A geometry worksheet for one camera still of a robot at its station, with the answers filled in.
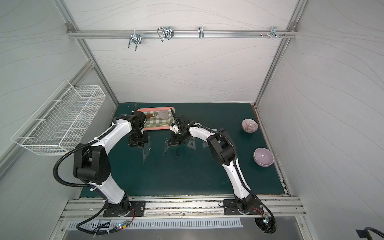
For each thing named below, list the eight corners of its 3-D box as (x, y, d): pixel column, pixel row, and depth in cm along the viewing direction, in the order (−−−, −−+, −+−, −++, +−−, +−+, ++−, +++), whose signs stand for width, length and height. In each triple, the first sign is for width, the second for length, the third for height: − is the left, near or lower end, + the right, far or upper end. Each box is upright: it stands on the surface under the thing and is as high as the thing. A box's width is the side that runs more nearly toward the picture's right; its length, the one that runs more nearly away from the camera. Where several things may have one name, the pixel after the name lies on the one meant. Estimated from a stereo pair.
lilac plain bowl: (254, 168, 88) (257, 164, 84) (250, 151, 95) (252, 147, 91) (272, 168, 88) (276, 164, 84) (267, 151, 96) (270, 147, 91)
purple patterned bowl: (242, 134, 105) (244, 129, 101) (239, 123, 112) (241, 118, 108) (257, 134, 105) (259, 129, 101) (253, 123, 112) (255, 118, 108)
